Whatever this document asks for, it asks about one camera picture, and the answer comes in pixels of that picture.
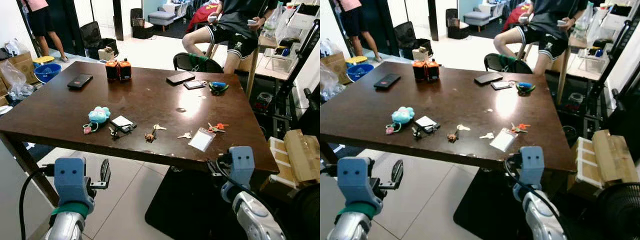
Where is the cyan plush keychain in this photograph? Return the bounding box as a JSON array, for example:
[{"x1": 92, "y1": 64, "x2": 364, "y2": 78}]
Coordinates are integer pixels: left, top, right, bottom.
[
  {"x1": 385, "y1": 106, "x2": 416, "y2": 136},
  {"x1": 82, "y1": 106, "x2": 111, "y2": 135}
]

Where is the black floor fan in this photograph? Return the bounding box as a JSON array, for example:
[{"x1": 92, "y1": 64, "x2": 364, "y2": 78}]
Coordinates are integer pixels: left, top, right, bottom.
[
  {"x1": 290, "y1": 182, "x2": 321, "y2": 240},
  {"x1": 596, "y1": 182, "x2": 640, "y2": 240}
]

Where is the seated person in black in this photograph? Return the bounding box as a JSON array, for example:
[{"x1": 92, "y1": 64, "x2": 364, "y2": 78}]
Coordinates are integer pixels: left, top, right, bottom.
[
  {"x1": 181, "y1": 0, "x2": 282, "y2": 75},
  {"x1": 493, "y1": 0, "x2": 590, "y2": 76}
]

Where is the white card key bunch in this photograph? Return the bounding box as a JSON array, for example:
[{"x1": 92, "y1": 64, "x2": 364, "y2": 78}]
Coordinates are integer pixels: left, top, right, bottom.
[
  {"x1": 109, "y1": 115, "x2": 137, "y2": 140},
  {"x1": 411, "y1": 115, "x2": 441, "y2": 139}
]

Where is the plain flat cardboard box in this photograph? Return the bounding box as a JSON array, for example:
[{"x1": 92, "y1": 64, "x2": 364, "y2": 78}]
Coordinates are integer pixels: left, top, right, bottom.
[
  {"x1": 591, "y1": 129, "x2": 640, "y2": 183},
  {"x1": 282, "y1": 129, "x2": 321, "y2": 187}
]

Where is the cardboard box with white tape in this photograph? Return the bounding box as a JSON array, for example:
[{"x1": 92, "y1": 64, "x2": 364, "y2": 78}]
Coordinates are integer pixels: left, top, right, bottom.
[
  {"x1": 567, "y1": 136, "x2": 603, "y2": 193},
  {"x1": 260, "y1": 136, "x2": 296, "y2": 201}
]

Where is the standing person pink shirt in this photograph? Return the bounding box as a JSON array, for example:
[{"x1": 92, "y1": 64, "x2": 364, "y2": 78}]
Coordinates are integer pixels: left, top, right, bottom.
[
  {"x1": 20, "y1": 0, "x2": 71, "y2": 63},
  {"x1": 334, "y1": 0, "x2": 385, "y2": 63}
]

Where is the black chair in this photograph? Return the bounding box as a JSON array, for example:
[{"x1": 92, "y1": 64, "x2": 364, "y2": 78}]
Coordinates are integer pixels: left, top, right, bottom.
[
  {"x1": 173, "y1": 52, "x2": 224, "y2": 74},
  {"x1": 483, "y1": 52, "x2": 533, "y2": 74}
]

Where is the grey ottoman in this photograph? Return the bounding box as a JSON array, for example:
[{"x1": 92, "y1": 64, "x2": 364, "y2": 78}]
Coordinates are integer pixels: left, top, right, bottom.
[
  {"x1": 147, "y1": 11, "x2": 177, "y2": 32},
  {"x1": 463, "y1": 11, "x2": 492, "y2": 32}
]

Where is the blue plastic bucket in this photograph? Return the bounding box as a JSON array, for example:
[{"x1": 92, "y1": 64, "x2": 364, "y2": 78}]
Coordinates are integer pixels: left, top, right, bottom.
[
  {"x1": 34, "y1": 63, "x2": 62, "y2": 84},
  {"x1": 346, "y1": 63, "x2": 375, "y2": 82}
]

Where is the clear plastic badge holder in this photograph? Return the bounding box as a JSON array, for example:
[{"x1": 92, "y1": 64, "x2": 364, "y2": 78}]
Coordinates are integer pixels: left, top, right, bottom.
[
  {"x1": 489, "y1": 128, "x2": 519, "y2": 152},
  {"x1": 188, "y1": 128, "x2": 217, "y2": 152}
]

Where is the clear plastic storage crate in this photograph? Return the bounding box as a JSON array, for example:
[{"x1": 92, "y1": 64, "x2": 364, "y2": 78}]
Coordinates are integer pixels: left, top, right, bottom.
[
  {"x1": 579, "y1": 47, "x2": 612, "y2": 73},
  {"x1": 264, "y1": 47, "x2": 297, "y2": 72}
]

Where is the clear plastic bottle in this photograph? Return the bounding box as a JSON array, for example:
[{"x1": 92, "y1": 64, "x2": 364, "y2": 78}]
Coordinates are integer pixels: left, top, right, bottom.
[
  {"x1": 262, "y1": 2, "x2": 284, "y2": 43},
  {"x1": 574, "y1": 2, "x2": 596, "y2": 43}
]

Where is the slim black metal stand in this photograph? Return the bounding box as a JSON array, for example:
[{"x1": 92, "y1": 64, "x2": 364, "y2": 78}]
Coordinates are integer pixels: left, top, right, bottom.
[
  {"x1": 272, "y1": 19, "x2": 321, "y2": 138},
  {"x1": 585, "y1": 7, "x2": 640, "y2": 136}
]

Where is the black stand with base panel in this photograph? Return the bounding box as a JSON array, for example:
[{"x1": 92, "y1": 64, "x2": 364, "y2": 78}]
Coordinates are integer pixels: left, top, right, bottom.
[
  {"x1": 602, "y1": 65, "x2": 640, "y2": 151},
  {"x1": 302, "y1": 85, "x2": 321, "y2": 138}
]

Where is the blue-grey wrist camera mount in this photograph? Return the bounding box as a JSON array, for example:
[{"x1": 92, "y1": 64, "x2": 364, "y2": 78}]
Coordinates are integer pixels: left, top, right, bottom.
[
  {"x1": 53, "y1": 156, "x2": 97, "y2": 205},
  {"x1": 229, "y1": 146, "x2": 256, "y2": 188},
  {"x1": 520, "y1": 146, "x2": 545, "y2": 187},
  {"x1": 337, "y1": 156, "x2": 381, "y2": 205}
]

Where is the small white plastic bag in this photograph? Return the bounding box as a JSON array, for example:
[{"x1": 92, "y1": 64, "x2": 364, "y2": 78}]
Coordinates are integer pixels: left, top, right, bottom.
[
  {"x1": 4, "y1": 39, "x2": 32, "y2": 57},
  {"x1": 320, "y1": 39, "x2": 343, "y2": 57}
]

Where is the orange and black battery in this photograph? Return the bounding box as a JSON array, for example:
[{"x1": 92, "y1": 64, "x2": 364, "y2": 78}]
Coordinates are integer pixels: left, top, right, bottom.
[
  {"x1": 425, "y1": 58, "x2": 441, "y2": 82},
  {"x1": 412, "y1": 60, "x2": 427, "y2": 82},
  {"x1": 118, "y1": 58, "x2": 133, "y2": 82},
  {"x1": 105, "y1": 60, "x2": 120, "y2": 82}
]

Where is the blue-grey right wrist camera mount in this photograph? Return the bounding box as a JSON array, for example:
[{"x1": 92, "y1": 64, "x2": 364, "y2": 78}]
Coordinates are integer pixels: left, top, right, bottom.
[
  {"x1": 229, "y1": 146, "x2": 256, "y2": 188},
  {"x1": 520, "y1": 146, "x2": 545, "y2": 187}
]

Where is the key with brown charm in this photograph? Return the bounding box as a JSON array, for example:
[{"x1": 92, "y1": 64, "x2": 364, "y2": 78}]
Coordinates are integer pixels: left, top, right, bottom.
[
  {"x1": 145, "y1": 124, "x2": 167, "y2": 143},
  {"x1": 447, "y1": 124, "x2": 471, "y2": 144}
]

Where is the black storage bin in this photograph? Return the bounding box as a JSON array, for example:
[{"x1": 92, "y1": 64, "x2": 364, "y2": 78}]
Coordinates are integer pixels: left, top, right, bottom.
[
  {"x1": 445, "y1": 8, "x2": 468, "y2": 40},
  {"x1": 130, "y1": 8, "x2": 155, "y2": 40}
]

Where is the light wooden side table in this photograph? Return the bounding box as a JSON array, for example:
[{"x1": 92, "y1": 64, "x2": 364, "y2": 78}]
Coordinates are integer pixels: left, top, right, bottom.
[
  {"x1": 557, "y1": 35, "x2": 616, "y2": 106},
  {"x1": 245, "y1": 34, "x2": 301, "y2": 99}
]

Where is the open black suitcase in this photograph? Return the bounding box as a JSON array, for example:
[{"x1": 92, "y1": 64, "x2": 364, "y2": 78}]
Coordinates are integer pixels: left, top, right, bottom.
[
  {"x1": 393, "y1": 21, "x2": 433, "y2": 58},
  {"x1": 79, "y1": 21, "x2": 120, "y2": 61}
]

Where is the dark brown wooden table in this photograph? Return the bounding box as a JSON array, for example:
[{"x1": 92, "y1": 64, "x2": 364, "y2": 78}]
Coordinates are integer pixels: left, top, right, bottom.
[
  {"x1": 0, "y1": 61, "x2": 280, "y2": 206},
  {"x1": 320, "y1": 61, "x2": 577, "y2": 173}
]

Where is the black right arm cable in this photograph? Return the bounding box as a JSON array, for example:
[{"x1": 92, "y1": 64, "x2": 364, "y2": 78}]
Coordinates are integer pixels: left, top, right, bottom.
[
  {"x1": 212, "y1": 156, "x2": 288, "y2": 240},
  {"x1": 503, "y1": 157, "x2": 572, "y2": 240}
]

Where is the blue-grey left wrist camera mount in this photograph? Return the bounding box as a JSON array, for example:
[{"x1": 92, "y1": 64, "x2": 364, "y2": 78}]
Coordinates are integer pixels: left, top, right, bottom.
[
  {"x1": 337, "y1": 156, "x2": 381, "y2": 205},
  {"x1": 53, "y1": 156, "x2": 97, "y2": 205}
]

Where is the large brown cardboard box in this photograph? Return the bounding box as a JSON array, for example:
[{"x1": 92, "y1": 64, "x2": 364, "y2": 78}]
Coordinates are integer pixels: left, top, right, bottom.
[
  {"x1": 320, "y1": 51, "x2": 352, "y2": 86},
  {"x1": 0, "y1": 51, "x2": 40, "y2": 98}
]

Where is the large clear plastic bag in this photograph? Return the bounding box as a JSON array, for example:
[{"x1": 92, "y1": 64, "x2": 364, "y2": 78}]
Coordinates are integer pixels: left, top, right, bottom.
[
  {"x1": 0, "y1": 60, "x2": 33, "y2": 101},
  {"x1": 320, "y1": 62, "x2": 346, "y2": 103}
]

